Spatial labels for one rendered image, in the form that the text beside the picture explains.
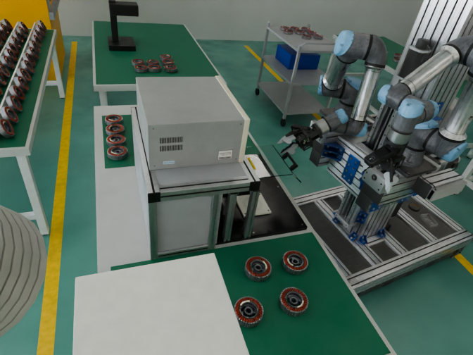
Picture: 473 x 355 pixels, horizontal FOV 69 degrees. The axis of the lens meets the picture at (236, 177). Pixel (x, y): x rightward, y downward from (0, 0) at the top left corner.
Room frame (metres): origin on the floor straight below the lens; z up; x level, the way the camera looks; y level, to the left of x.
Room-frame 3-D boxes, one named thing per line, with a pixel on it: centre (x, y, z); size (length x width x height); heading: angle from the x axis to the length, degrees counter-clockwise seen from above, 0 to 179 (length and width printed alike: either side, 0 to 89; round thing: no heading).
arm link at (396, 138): (1.16, -0.57, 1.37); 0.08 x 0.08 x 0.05
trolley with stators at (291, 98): (4.20, -0.54, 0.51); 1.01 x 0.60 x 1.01; 24
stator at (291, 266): (1.01, -0.31, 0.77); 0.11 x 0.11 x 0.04
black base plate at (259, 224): (1.44, -0.04, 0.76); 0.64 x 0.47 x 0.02; 24
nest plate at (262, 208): (1.34, -0.10, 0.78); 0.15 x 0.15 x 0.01; 24
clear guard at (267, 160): (1.32, -0.10, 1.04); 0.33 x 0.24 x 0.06; 114
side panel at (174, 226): (0.99, 0.18, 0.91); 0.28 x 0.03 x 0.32; 114
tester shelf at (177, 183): (1.32, 0.24, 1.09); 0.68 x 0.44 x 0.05; 24
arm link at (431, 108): (1.24, -0.63, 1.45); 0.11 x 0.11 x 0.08; 40
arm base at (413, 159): (1.58, -0.87, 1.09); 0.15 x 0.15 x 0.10
